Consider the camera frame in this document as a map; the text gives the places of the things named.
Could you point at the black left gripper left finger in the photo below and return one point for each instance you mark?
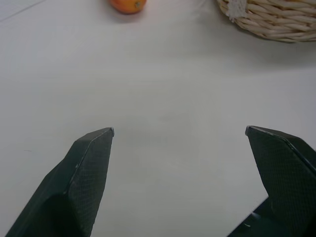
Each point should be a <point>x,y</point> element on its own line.
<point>81,182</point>

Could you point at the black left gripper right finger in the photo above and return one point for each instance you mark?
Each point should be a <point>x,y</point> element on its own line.
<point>284,177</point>

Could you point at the woven wicker basket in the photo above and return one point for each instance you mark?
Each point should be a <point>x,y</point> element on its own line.
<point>276,18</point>

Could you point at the white cloth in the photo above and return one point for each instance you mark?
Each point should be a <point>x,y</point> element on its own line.
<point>235,8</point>

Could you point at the orange fruit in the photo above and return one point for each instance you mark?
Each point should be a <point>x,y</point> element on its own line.
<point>129,5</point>

